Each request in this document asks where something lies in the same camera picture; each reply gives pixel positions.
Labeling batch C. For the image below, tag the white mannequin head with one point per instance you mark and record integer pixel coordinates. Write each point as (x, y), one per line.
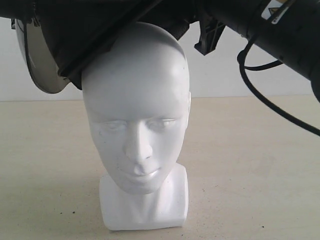
(137, 98)

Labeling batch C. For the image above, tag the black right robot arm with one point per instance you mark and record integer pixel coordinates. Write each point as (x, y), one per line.
(289, 30)

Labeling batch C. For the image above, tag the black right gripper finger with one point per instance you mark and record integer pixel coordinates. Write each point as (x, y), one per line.
(211, 30)

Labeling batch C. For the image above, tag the black helmet with visor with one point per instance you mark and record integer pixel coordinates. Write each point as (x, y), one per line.
(59, 38)

